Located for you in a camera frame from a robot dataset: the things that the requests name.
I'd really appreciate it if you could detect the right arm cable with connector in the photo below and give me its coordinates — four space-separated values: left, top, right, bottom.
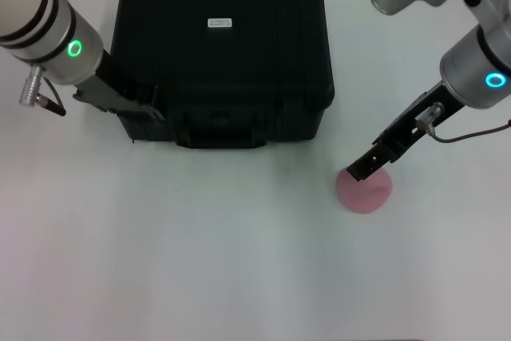
417 101 511 145

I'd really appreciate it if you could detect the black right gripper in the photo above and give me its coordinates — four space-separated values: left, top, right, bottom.
346 81 464 182

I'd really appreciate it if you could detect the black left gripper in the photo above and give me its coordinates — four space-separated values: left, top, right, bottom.
72 49 167 121

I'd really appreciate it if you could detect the pink peach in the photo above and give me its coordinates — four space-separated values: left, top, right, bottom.
335 168 394 216

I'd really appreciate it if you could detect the black plastic carrying case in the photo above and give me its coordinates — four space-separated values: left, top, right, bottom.
110 0 335 149

